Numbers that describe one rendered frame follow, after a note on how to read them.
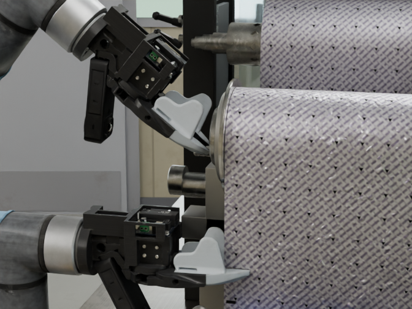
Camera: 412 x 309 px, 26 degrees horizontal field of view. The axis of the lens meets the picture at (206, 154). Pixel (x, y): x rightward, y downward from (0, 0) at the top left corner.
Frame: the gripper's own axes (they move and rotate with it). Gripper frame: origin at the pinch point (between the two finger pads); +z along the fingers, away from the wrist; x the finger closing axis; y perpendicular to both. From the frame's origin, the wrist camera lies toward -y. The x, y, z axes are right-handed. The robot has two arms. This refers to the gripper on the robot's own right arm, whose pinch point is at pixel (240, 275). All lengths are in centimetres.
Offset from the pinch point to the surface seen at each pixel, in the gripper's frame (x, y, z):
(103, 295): 31.7, -18.9, -29.7
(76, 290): 231, -109, -116
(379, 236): -0.2, 6.6, 16.6
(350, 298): -0.2, -1.6, 13.6
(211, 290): 7.8, -5.7, -5.5
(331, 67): 23.5, 22.7, 8.1
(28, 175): 322, -87, -178
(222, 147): -1.2, 16.5, -2.1
